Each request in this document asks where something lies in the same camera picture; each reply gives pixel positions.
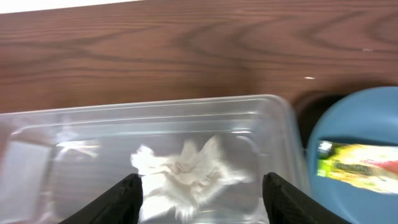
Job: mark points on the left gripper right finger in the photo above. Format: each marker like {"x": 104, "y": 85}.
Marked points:
{"x": 286, "y": 204}

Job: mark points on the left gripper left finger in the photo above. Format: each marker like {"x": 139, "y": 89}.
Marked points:
{"x": 118, "y": 205}

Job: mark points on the white tissue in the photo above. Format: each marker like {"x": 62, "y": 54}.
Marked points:
{"x": 184, "y": 182}

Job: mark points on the yellow snack wrapper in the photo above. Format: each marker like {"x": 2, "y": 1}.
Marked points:
{"x": 363, "y": 166}

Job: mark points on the clear plastic bin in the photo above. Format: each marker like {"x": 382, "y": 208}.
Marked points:
{"x": 56, "y": 162}

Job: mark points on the brown serving tray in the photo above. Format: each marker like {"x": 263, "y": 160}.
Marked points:
{"x": 309, "y": 108}

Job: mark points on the dark blue plate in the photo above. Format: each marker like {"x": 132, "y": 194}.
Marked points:
{"x": 365, "y": 117}

